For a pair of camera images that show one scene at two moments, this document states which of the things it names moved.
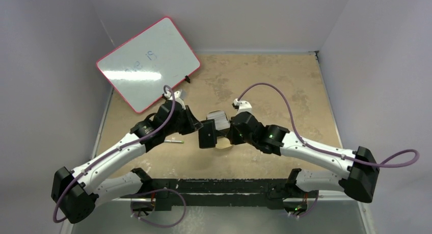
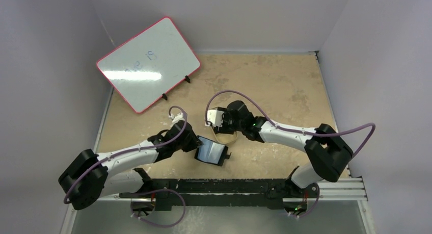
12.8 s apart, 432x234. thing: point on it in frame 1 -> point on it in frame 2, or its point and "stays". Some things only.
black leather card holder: x=207 y=135 -> x=212 y=152
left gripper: x=192 y=124 -> x=194 y=143
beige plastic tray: x=223 y=142 stays
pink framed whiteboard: x=140 y=69 stays
